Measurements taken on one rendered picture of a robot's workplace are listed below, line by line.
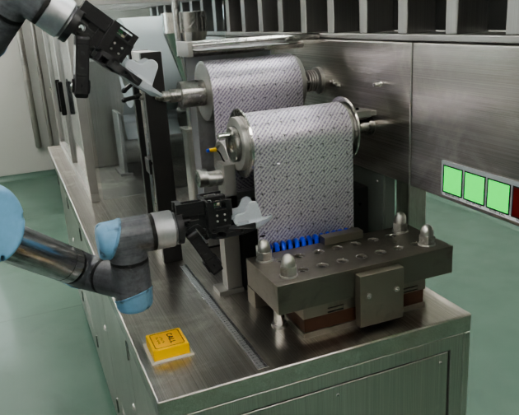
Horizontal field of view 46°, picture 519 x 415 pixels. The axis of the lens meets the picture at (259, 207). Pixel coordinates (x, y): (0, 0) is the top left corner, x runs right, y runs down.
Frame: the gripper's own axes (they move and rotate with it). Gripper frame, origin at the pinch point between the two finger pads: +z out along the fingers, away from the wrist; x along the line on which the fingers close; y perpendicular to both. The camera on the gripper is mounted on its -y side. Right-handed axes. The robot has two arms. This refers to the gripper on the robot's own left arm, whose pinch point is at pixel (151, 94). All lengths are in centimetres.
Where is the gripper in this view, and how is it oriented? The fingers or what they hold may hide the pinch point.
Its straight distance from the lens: 124.4
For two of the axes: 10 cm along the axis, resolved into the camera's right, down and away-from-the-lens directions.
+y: 5.5, -8.4, -0.1
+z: 7.4, 4.8, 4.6
